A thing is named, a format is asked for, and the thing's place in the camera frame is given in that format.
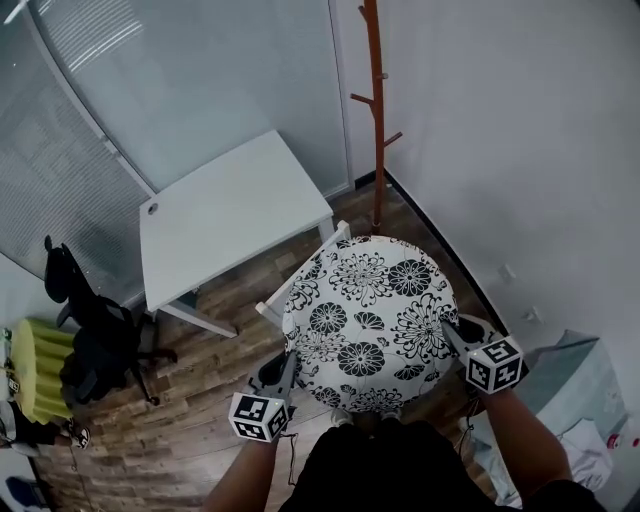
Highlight white table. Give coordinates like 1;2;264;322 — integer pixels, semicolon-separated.
138;129;336;339

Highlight black white patterned shoe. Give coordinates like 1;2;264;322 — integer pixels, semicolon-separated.
63;418;92;451

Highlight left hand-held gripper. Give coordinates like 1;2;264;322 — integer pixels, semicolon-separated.
228;350;302;445

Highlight person's left forearm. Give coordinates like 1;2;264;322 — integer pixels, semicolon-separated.
201;438;282;512

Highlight person's black clothing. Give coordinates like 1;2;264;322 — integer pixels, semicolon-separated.
279;415;617;512

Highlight black office chair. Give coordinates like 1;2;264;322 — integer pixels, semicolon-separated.
43;234;179;407

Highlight person's right forearm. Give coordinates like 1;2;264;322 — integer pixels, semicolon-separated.
478;385;574;502

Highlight yellow-green ribbed stool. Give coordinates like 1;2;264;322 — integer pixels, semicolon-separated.
9;317;77;422

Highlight person's grey shoes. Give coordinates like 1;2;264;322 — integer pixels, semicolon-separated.
329;406;402;427

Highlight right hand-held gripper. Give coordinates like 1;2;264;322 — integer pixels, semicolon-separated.
439;314;525;396

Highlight white wooden chair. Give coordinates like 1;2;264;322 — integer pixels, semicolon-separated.
255;219;352;329

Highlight black white floral round cushion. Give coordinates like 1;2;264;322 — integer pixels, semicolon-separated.
281;235;462;414

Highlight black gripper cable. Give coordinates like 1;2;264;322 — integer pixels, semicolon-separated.
457;392;482;457
278;430;302;487

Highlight orange wooden coat rack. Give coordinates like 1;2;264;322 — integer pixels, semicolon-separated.
349;0;404;227

